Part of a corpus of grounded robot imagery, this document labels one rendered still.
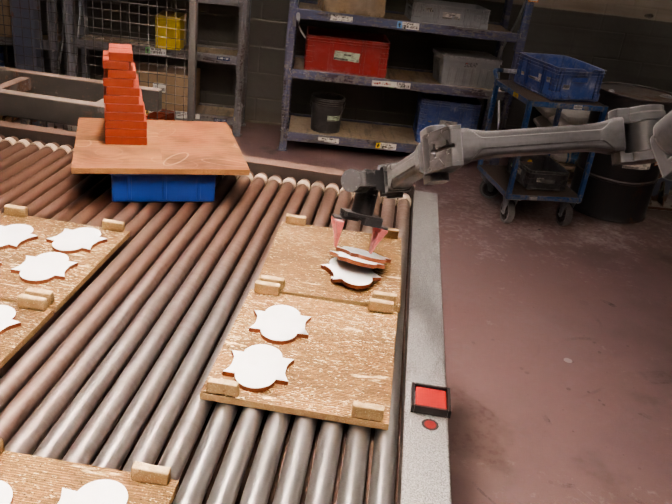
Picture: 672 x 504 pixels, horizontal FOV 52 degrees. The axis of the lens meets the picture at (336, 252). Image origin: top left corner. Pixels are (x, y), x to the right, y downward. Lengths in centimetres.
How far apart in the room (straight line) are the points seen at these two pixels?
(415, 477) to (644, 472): 184
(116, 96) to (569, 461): 206
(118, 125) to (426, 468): 146
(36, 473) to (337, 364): 58
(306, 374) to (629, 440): 195
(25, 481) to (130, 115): 133
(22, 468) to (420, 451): 65
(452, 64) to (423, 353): 439
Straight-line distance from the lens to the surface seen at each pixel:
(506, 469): 274
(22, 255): 182
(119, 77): 223
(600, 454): 298
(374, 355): 146
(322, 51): 564
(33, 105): 287
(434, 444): 131
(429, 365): 151
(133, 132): 226
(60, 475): 119
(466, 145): 131
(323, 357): 143
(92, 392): 137
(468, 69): 581
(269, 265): 177
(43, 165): 248
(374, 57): 567
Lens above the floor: 174
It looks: 25 degrees down
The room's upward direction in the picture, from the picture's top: 7 degrees clockwise
